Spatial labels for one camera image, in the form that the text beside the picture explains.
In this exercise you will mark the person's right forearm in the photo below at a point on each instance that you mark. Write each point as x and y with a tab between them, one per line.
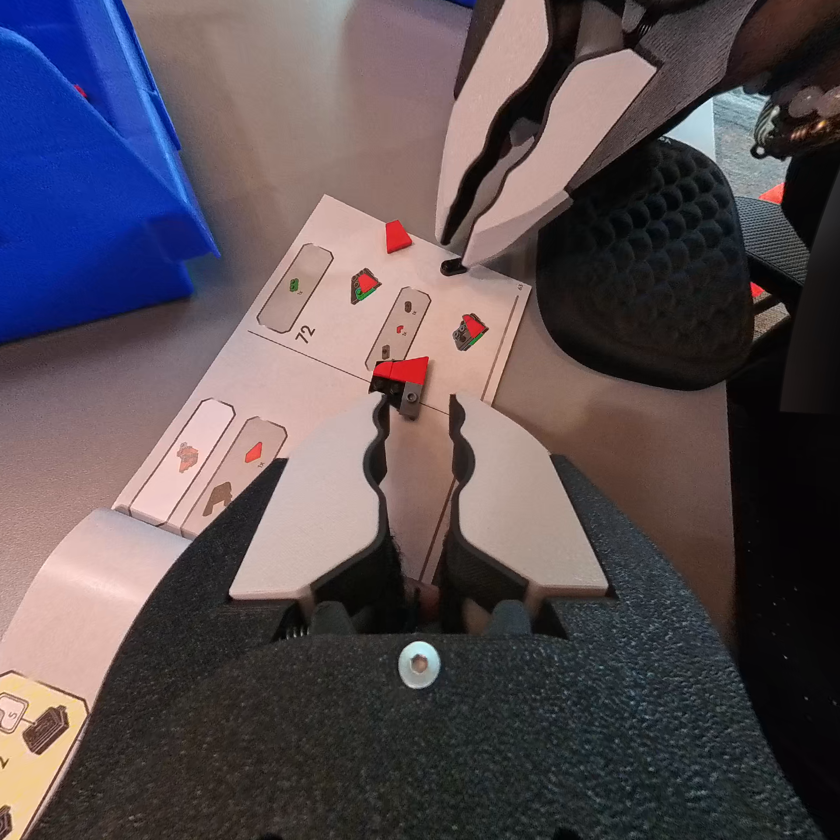
820	262

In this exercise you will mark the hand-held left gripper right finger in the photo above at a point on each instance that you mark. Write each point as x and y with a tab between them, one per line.
531	525

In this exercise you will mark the person's right hand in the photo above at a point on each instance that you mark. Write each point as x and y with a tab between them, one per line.
794	39

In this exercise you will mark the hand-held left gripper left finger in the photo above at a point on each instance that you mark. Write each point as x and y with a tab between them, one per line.
315	525

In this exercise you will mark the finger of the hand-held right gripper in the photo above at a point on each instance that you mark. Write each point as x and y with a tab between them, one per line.
492	79
577	131

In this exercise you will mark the person's torso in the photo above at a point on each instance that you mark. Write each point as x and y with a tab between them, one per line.
787	590

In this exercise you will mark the red sloped brick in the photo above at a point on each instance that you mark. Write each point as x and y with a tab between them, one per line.
397	237

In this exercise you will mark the orange and black office chair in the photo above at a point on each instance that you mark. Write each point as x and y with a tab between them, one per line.
768	236

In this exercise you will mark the black and red brick assembly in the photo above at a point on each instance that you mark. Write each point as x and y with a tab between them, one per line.
412	371

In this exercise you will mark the blue bin with divider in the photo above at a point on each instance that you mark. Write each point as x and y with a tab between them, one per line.
85	229

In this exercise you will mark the white building instruction booklet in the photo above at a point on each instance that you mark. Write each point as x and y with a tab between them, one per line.
341	236

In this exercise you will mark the small black brick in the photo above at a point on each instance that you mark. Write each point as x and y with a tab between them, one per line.
451	266

